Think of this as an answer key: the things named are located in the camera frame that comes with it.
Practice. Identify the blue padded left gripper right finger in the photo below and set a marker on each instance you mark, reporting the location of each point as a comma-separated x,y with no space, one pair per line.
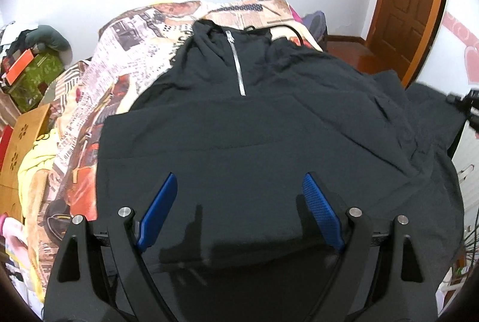
323,209

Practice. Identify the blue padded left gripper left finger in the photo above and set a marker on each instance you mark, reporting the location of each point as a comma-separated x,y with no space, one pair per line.
79,288

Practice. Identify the black zip hoodie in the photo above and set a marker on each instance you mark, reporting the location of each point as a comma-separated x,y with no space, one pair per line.
250,126

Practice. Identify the white sliding wardrobe door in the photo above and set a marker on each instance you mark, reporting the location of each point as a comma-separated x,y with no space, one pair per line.
452,67

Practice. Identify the pink plush toy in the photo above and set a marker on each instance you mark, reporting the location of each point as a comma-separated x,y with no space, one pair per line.
13,232

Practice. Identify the yellow blanket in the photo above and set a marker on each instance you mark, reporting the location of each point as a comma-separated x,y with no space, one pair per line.
32,179

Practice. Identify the brown wooden door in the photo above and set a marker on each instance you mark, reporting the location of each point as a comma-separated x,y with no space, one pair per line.
401,33

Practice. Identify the bamboo folding lap table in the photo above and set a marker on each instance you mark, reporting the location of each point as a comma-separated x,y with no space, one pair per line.
28,127

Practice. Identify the red and white box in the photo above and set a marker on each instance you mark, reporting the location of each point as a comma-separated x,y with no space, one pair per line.
4,142

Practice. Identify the dark blue grey bag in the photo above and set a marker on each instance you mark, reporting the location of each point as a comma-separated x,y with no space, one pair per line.
317,26

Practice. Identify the orange shoe box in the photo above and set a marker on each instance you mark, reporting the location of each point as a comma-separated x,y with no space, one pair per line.
19,66

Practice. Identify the newspaper print bed cover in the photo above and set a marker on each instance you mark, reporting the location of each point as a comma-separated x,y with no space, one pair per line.
133,50

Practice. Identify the white crumpled cloth pile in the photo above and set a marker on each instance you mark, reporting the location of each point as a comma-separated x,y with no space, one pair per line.
11,31

